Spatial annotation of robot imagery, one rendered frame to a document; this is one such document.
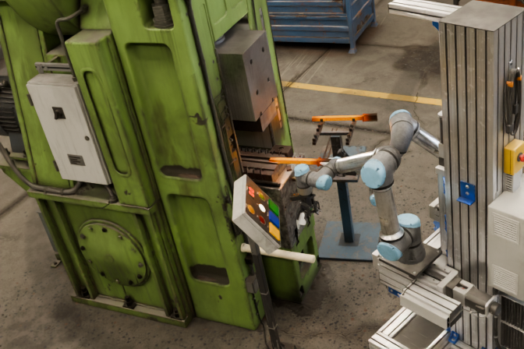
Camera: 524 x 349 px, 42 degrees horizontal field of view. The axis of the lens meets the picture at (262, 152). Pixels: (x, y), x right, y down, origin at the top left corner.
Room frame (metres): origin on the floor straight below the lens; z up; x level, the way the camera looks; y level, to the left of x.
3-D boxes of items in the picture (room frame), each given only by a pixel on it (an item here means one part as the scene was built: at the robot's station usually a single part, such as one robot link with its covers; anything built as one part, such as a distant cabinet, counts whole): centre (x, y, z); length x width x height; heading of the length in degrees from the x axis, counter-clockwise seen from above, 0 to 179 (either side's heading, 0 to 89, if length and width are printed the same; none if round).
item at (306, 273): (3.55, 0.08, 0.23); 0.55 x 0.37 x 0.47; 59
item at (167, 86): (3.32, 0.38, 1.15); 0.44 x 0.26 x 2.30; 59
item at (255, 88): (3.53, 0.08, 1.56); 0.42 x 0.39 x 0.40; 59
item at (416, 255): (2.60, -0.62, 0.87); 0.15 x 0.15 x 0.10
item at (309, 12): (7.48, -0.91, 0.36); 1.20 x 0.80 x 0.72; 58
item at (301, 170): (2.85, -0.18, 1.23); 0.09 x 0.08 x 0.11; 45
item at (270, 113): (3.50, 0.10, 1.32); 0.42 x 0.20 x 0.10; 59
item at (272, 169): (3.50, 0.10, 0.96); 0.42 x 0.20 x 0.09; 59
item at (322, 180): (2.80, -0.26, 1.23); 0.11 x 0.11 x 0.08; 45
